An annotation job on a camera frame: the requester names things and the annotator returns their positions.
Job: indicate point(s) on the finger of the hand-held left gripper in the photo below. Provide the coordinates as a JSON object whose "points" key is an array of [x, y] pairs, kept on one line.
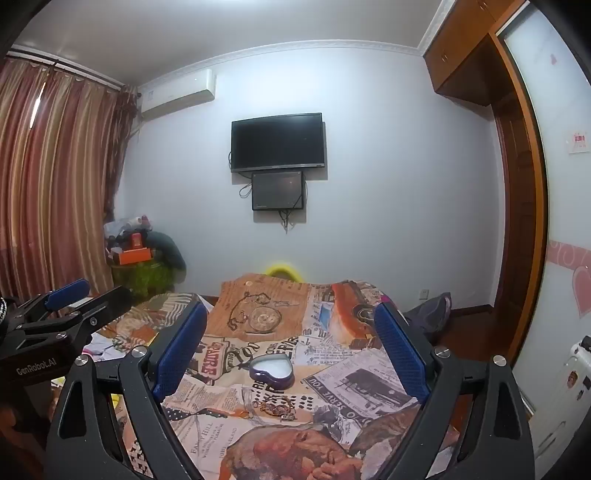
{"points": [[99, 310], [69, 291]]}

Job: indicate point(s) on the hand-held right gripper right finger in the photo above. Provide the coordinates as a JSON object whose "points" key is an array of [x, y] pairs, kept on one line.
{"points": [[400, 353]]}

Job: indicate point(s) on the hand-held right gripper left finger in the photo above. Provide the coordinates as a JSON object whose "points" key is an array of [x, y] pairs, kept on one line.
{"points": [[181, 350]]}

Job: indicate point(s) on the purple heart-shaped tin box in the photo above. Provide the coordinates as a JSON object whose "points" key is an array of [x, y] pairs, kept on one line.
{"points": [[271, 369]]}

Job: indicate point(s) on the patterned quilt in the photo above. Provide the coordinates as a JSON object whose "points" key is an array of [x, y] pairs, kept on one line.
{"points": [[152, 314]]}

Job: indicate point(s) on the dark bag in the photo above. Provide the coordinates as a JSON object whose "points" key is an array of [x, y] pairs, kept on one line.
{"points": [[429, 311]]}

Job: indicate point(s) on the orange box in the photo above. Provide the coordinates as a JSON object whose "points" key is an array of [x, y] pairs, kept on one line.
{"points": [[134, 255]]}

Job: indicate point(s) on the yellow cloth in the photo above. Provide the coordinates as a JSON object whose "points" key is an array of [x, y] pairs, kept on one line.
{"points": [[117, 402]]}

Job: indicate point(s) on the pile of plastic bags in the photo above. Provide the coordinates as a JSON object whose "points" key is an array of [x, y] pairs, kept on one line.
{"points": [[127, 226]]}

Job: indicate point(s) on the printed newspaper-pattern blanket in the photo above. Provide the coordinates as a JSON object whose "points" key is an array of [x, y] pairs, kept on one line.
{"points": [[295, 332]]}

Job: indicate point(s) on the striped red curtain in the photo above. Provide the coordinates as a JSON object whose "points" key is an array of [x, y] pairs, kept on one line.
{"points": [[51, 184]]}

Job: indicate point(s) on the white plastic device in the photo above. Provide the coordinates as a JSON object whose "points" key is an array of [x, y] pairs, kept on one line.
{"points": [[577, 369]]}

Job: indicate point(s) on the wooden door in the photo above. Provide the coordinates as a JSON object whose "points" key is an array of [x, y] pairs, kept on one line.
{"points": [[519, 198]]}

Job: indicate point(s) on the curtain rod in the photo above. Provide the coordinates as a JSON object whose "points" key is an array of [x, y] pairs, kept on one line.
{"points": [[69, 69]]}

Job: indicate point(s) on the white sliding wardrobe door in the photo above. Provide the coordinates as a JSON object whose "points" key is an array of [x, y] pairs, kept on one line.
{"points": [[561, 198]]}

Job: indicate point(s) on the white air conditioner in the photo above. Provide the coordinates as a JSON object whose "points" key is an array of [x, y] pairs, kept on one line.
{"points": [[178, 92]]}

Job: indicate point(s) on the wooden overhead cabinet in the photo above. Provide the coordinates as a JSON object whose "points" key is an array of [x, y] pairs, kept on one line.
{"points": [[466, 50]]}

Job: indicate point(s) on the small black wall monitor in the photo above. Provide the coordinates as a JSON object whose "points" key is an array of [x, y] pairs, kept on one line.
{"points": [[278, 190]]}

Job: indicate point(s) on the black wall television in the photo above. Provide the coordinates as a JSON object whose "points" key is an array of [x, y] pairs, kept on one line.
{"points": [[277, 142]]}

